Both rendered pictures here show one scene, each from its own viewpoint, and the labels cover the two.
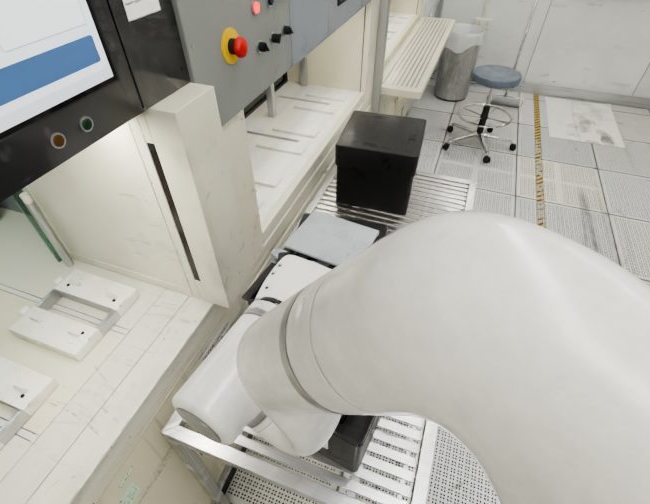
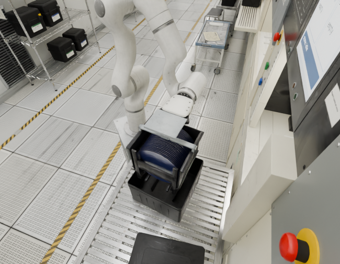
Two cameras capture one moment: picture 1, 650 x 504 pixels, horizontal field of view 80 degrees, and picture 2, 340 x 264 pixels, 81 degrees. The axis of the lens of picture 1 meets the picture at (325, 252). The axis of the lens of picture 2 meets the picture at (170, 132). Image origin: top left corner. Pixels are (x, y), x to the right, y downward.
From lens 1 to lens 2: 0.94 m
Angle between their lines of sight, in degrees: 87
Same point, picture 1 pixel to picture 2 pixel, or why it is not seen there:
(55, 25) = (321, 57)
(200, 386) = (199, 74)
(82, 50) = (314, 77)
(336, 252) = (163, 115)
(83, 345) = not seen: hidden behind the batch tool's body
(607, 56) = not seen: outside the picture
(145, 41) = (317, 120)
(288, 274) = (182, 106)
